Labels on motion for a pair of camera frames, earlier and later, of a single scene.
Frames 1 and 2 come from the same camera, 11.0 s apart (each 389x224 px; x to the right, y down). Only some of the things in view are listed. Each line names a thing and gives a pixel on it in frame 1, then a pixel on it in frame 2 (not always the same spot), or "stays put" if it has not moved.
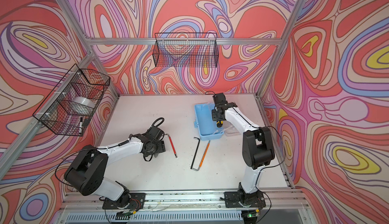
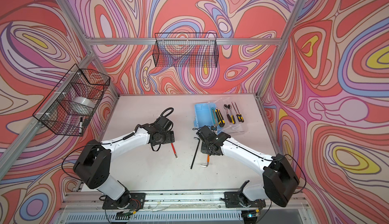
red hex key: (176, 154) stays put
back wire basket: (199, 50) stays put
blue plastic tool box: (206, 128) stays put
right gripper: (215, 117) → (204, 150)
